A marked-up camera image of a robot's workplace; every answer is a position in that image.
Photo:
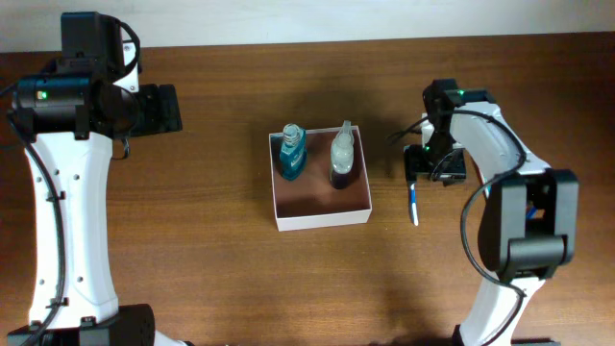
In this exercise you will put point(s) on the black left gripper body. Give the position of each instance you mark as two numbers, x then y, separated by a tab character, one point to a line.
157	114

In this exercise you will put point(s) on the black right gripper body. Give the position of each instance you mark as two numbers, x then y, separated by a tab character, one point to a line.
440	159

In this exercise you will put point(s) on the blue white toothbrush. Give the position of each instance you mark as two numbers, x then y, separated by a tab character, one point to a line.
412	206

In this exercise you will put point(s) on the teal mouthwash bottle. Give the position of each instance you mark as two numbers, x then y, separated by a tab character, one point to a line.
293	154

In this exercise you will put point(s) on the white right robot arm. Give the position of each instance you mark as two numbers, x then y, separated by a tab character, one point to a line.
517	227

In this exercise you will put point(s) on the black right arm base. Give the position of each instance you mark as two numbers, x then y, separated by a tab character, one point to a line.
528	342

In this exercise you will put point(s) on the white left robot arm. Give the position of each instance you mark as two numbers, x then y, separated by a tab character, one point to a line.
68	119

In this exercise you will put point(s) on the clear spray bottle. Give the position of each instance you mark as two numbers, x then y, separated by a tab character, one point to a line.
342	156

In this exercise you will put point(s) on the blue disposable razor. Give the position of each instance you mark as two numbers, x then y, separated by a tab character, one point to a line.
531	210

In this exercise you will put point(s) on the white cardboard box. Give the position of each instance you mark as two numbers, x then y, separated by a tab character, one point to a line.
310	201

